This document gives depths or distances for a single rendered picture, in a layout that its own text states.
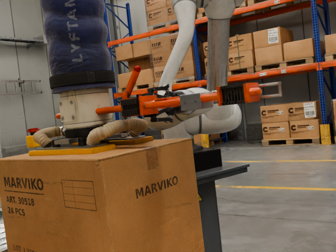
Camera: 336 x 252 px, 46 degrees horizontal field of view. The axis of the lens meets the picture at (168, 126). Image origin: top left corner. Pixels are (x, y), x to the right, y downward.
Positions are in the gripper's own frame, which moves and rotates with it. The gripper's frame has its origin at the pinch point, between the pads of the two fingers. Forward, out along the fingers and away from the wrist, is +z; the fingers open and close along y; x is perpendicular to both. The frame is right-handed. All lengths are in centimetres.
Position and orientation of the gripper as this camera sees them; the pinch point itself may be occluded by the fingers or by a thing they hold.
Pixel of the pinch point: (143, 105)
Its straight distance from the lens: 123.3
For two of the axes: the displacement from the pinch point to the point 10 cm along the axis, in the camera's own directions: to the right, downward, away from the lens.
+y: 1.1, 9.9, 0.4
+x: -8.2, 0.7, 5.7
